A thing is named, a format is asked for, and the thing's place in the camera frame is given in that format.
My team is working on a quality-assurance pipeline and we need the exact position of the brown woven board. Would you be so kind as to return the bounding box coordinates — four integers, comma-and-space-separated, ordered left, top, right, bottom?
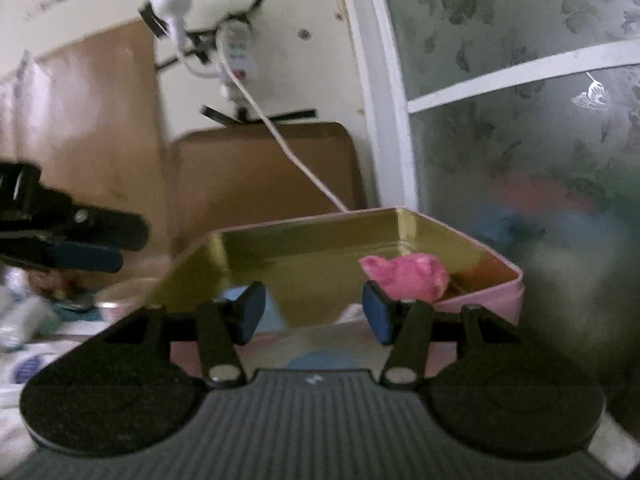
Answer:
170, 121, 369, 256

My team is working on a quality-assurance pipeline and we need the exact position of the teal cloth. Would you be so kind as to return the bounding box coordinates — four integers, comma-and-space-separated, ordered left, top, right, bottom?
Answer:
52, 300, 103, 322

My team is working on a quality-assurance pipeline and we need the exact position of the crumpled clear plastic wrap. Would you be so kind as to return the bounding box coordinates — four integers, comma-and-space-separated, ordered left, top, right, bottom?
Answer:
0, 267, 57, 352

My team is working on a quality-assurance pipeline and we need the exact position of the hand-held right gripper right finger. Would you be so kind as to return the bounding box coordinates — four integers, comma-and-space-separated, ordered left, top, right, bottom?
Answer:
362, 280, 523, 390

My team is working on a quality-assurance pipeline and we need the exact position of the white blue printed fabric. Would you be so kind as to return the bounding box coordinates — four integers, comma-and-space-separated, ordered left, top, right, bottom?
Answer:
0, 332, 101, 466

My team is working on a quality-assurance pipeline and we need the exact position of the light blue packet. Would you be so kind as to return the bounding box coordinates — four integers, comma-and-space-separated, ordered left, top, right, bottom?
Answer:
220, 285, 289, 334

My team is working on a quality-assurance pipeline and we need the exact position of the pink macaron print tin box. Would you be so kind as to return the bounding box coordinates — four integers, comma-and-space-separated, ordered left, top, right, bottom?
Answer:
145, 206, 526, 376

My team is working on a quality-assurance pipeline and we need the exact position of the white bulb cord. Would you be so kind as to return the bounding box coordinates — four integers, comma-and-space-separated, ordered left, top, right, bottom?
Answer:
172, 35, 226, 81

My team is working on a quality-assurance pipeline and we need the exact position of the pink soft cloth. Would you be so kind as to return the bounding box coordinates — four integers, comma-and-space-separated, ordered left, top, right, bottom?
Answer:
359, 252, 451, 305

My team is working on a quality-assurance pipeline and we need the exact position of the white butterfly sticker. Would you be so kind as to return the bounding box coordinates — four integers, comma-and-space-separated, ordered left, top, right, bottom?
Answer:
571, 72, 610, 110

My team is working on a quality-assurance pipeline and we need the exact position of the small round tin can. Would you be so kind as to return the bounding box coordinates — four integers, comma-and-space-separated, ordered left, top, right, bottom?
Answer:
94, 277, 161, 323

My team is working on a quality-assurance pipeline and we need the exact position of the wood pattern board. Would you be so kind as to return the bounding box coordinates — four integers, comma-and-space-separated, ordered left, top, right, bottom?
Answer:
0, 17, 172, 272

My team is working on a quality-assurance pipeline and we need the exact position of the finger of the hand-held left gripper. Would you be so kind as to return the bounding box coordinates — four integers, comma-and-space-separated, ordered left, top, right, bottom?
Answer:
0, 239, 124, 274
30, 192, 151, 252

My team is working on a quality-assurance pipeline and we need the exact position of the frosted window with white frame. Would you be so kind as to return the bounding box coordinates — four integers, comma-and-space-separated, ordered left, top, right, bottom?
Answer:
335, 0, 640, 411

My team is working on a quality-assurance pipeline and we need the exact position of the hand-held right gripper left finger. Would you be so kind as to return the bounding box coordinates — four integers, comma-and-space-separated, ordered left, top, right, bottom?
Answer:
105, 281, 267, 389

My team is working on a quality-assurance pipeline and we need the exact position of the white power strip with cable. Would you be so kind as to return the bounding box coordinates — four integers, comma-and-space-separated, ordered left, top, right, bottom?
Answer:
219, 35, 351, 214

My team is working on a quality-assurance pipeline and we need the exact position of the white packet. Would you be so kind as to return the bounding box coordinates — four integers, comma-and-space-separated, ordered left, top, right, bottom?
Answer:
335, 304, 368, 326

